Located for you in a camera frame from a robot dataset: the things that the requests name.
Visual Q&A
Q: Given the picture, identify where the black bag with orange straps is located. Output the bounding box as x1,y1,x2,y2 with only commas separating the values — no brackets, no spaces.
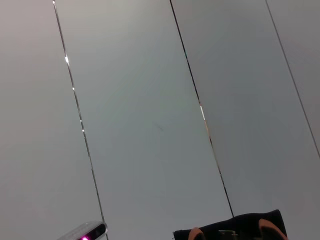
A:
173,209,288,240

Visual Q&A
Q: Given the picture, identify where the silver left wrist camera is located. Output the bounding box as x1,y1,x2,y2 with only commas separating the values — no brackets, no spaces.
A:
56,220,109,240

